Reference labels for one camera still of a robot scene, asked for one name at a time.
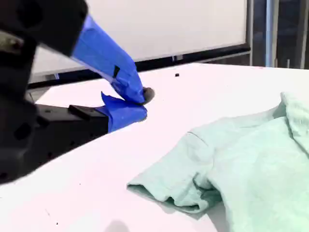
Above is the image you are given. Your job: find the pale green T-shirt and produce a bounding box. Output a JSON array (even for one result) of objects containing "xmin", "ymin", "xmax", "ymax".
[{"xmin": 126, "ymin": 91, "xmax": 309, "ymax": 232}]

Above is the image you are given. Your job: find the grey metal frame post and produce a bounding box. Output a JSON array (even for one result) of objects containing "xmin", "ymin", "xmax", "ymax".
[{"xmin": 247, "ymin": 0, "xmax": 309, "ymax": 70}]

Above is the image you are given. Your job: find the white board panel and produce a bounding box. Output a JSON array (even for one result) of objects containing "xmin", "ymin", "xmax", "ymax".
[{"xmin": 31, "ymin": 0, "xmax": 249, "ymax": 78}]

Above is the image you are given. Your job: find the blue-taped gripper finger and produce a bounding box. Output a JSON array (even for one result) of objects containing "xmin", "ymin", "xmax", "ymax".
[
  {"xmin": 33, "ymin": 91, "xmax": 148, "ymax": 162},
  {"xmin": 40, "ymin": 0, "xmax": 155, "ymax": 105}
]

